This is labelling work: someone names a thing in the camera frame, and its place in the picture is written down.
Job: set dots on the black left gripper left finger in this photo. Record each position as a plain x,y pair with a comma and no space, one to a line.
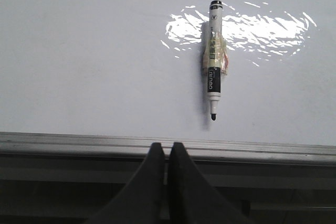
139,201

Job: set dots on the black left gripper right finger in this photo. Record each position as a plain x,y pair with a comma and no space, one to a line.
191,198

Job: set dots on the black and white whiteboard marker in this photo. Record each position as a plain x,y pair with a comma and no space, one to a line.
215,58

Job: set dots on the white whiteboard with metal frame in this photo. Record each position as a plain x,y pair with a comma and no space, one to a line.
109,77

